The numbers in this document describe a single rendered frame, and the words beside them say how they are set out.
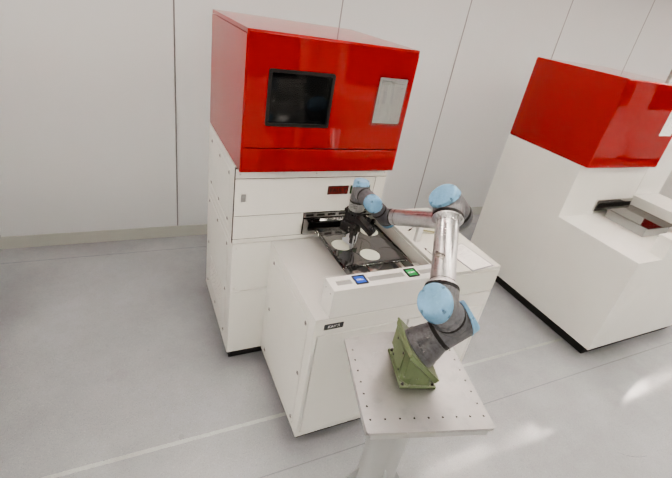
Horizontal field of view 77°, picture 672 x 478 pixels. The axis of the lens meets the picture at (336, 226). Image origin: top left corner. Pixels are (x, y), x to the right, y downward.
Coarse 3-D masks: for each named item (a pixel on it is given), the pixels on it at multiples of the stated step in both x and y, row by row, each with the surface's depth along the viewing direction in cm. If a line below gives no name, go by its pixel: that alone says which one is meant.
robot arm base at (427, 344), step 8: (408, 328) 152; (416, 328) 149; (424, 328) 148; (432, 328) 146; (408, 336) 148; (416, 336) 146; (424, 336) 145; (432, 336) 145; (416, 344) 145; (424, 344) 145; (432, 344) 144; (440, 344) 144; (416, 352) 144; (424, 352) 144; (432, 352) 144; (440, 352) 146; (424, 360) 144; (432, 360) 145
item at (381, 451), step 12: (372, 444) 171; (384, 444) 166; (396, 444) 165; (372, 456) 172; (384, 456) 169; (396, 456) 169; (360, 468) 182; (372, 468) 174; (384, 468) 172; (396, 468) 176
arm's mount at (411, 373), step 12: (396, 336) 157; (396, 348) 155; (408, 348) 145; (396, 360) 154; (408, 360) 144; (420, 360) 144; (396, 372) 153; (408, 372) 146; (420, 372) 146; (432, 372) 148; (408, 384) 149; (420, 384) 149; (432, 384) 150
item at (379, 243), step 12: (324, 228) 224; (336, 228) 227; (360, 240) 220; (372, 240) 222; (384, 240) 224; (336, 252) 205; (348, 252) 207; (384, 252) 213; (396, 252) 215; (348, 264) 198
